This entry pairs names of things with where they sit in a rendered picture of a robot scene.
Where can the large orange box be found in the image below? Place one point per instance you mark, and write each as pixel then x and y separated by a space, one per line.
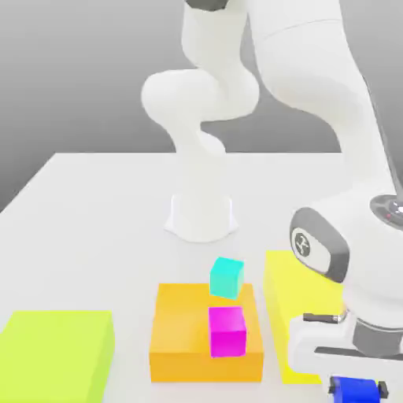
pixel 179 333

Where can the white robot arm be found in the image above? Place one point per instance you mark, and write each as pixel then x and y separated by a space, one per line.
pixel 299 78

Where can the large lime box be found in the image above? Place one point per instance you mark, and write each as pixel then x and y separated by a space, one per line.
pixel 53 355

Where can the large yellow box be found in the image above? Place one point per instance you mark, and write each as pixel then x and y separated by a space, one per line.
pixel 283 315

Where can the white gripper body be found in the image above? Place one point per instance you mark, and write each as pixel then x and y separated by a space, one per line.
pixel 308 355

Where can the small cyan cube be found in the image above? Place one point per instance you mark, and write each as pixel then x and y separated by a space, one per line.
pixel 226 278

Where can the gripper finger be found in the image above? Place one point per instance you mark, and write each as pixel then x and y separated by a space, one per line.
pixel 383 389
pixel 332 387

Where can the small blue cube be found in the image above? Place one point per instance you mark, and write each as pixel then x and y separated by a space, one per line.
pixel 355 392

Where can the small magenta cube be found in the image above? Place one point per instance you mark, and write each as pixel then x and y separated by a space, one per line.
pixel 227 333

